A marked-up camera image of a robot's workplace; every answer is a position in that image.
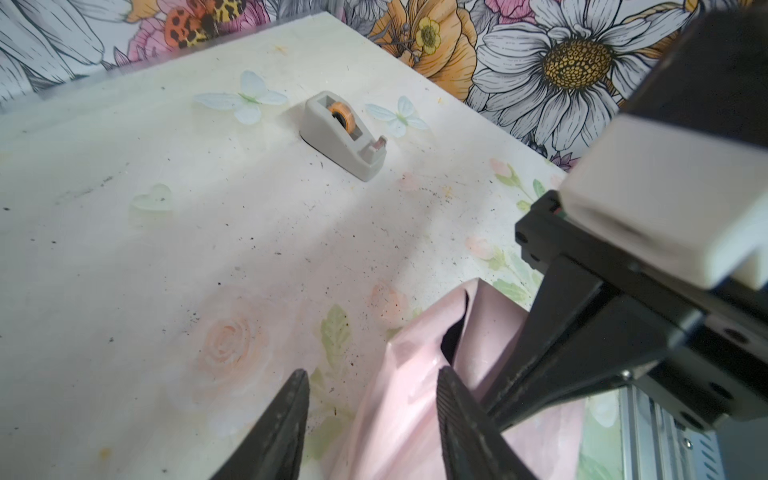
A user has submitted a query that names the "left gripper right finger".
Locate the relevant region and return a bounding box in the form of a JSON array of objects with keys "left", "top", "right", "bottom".
[{"left": 436, "top": 366, "right": 535, "bottom": 480}]

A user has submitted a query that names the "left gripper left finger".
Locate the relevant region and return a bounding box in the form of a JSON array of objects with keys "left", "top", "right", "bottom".
[{"left": 245, "top": 369, "right": 310, "bottom": 480}]

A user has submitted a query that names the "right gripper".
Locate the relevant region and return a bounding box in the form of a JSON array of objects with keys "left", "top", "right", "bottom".
[{"left": 481, "top": 1, "right": 767, "bottom": 430}]

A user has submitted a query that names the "purple wrapping paper sheet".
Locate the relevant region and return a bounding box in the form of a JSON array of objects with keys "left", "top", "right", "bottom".
[{"left": 332, "top": 279, "right": 584, "bottom": 479}]

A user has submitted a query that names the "orange adhesive tape roll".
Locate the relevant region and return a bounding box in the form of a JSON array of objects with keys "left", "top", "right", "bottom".
[{"left": 328, "top": 101, "right": 356, "bottom": 135}]

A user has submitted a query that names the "aluminium front rail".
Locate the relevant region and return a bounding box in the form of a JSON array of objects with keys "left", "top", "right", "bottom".
[{"left": 619, "top": 369, "right": 726, "bottom": 479}]

